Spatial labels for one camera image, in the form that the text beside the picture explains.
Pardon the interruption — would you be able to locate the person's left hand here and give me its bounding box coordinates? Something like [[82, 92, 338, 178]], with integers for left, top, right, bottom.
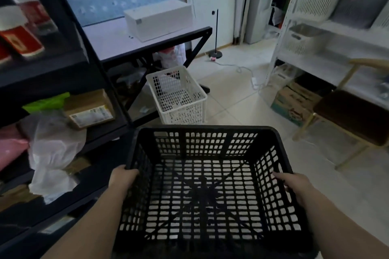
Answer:
[[108, 165, 140, 197]]

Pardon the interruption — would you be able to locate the person's right hand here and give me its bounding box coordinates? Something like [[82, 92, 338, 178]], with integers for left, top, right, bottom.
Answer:
[[273, 172, 317, 208]]

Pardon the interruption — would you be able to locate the black plastic basket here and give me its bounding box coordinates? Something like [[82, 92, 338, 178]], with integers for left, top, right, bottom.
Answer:
[[112, 125, 315, 259]]

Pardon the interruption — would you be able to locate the person's right forearm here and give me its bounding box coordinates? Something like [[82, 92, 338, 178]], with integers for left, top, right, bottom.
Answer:
[[303, 190, 389, 259]]

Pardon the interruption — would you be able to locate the person's left forearm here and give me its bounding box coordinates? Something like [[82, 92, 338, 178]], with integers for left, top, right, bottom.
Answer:
[[41, 188, 124, 259]]

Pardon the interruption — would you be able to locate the printed cardboard box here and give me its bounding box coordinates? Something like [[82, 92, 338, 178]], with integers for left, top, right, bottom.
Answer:
[[270, 80, 323, 127]]

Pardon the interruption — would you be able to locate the brown cardboard parcel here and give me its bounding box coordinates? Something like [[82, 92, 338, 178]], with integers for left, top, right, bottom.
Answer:
[[63, 89, 116, 131]]

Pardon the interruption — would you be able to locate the white plastic bag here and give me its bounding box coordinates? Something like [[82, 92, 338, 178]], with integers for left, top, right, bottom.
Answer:
[[19, 113, 87, 205]]

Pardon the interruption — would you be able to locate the white plastic basket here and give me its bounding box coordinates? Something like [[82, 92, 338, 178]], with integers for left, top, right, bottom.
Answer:
[[145, 65, 208, 125]]

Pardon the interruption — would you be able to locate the wooden chair with dark cushion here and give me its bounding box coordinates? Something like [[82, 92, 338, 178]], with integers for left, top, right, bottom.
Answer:
[[292, 58, 389, 171]]

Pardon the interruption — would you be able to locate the green plastic bag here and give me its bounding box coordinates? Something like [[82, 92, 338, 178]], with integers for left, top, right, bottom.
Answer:
[[22, 92, 71, 114]]

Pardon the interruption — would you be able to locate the black metal shelf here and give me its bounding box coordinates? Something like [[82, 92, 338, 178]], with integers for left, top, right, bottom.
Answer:
[[0, 0, 143, 259]]

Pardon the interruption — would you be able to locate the pink plastic bag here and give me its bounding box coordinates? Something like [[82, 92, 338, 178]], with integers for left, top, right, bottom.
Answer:
[[0, 125, 30, 172]]

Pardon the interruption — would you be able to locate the clear plastic bag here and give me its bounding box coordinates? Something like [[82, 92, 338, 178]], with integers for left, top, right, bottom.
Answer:
[[159, 44, 186, 69]]

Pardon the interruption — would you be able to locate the white storage basket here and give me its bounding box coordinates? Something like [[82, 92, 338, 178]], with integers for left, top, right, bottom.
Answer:
[[283, 23, 325, 57], [294, 0, 344, 22]]

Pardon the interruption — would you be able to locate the white metal shelf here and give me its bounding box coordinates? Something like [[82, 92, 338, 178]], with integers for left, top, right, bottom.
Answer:
[[265, 0, 389, 110]]

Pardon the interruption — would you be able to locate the black floor stand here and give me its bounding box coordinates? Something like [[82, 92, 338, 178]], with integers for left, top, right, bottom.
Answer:
[[208, 9, 223, 58]]

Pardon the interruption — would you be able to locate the white rectangular box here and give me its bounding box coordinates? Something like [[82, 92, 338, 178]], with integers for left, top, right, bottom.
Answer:
[[123, 0, 194, 43]]

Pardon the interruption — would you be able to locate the red and white box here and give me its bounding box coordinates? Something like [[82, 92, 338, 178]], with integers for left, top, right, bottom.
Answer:
[[0, 25, 45, 59]]

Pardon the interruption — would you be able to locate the white water dispenser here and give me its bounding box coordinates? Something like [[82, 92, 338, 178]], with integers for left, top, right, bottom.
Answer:
[[245, 0, 281, 45]]

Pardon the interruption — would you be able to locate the white board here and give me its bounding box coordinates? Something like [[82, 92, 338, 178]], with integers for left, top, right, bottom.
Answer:
[[183, 0, 238, 59]]

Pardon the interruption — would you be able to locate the black frame table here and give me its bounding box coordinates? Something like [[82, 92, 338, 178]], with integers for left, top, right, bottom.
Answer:
[[82, 16, 213, 127]]

